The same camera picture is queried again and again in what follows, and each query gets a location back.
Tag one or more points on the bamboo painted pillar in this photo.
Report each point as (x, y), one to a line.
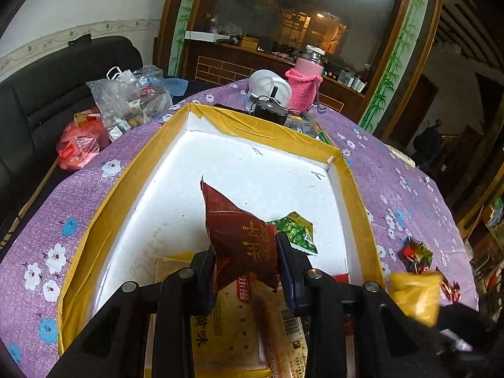
(185, 19)
(397, 59)

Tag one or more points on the clear plastic bag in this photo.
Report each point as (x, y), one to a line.
(114, 98)

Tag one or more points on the red and yellow box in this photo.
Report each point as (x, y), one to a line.
(84, 116)

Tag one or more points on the black device with antenna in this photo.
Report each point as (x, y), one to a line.
(269, 112)

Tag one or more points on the white helmet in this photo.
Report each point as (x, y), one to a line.
(264, 82)

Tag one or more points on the yellow-rimmed white tray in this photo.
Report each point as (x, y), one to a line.
(256, 165)

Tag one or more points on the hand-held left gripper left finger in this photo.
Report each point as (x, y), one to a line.
(202, 283)

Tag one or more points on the green pea snack packet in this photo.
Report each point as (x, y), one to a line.
(301, 234)

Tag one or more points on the dark red snack packet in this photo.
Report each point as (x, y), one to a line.
(236, 236)

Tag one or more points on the dark glass partition panel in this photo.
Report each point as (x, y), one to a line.
(256, 0)

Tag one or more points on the small wooden box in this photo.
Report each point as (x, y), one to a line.
(250, 42)

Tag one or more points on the red candy packet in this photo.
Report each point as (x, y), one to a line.
(451, 288)

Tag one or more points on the yellow cracker packet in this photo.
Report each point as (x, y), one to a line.
(224, 334)

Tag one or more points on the blue cloth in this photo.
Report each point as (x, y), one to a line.
(177, 86)

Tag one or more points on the plain yellow snack packet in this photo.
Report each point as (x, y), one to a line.
(413, 295)

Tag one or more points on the white plastic bag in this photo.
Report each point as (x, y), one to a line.
(126, 76)

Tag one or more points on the pale oblong packet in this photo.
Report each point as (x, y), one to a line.
(401, 156)

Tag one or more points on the black and red snack packet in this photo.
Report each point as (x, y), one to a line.
(341, 278)

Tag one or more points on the black sofa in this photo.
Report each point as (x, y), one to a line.
(47, 86)

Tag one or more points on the wooden stick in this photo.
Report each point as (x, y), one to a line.
(37, 193)

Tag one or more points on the bottle in pink knitted sleeve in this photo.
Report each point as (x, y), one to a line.
(303, 86)

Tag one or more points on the brown and red snack packet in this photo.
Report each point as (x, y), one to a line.
(413, 252)

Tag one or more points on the row of small bottles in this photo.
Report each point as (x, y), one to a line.
(354, 83)

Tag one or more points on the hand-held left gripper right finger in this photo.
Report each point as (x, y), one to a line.
(285, 271)

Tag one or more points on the wooden counter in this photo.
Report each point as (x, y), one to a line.
(220, 67)

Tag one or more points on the white flat box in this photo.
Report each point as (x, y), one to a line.
(202, 36)

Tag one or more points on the red plastic bag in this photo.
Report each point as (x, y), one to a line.
(78, 145)

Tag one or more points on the purple floral tablecloth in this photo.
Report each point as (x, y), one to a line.
(393, 204)

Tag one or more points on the dark wooden door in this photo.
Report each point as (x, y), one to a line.
(417, 106)

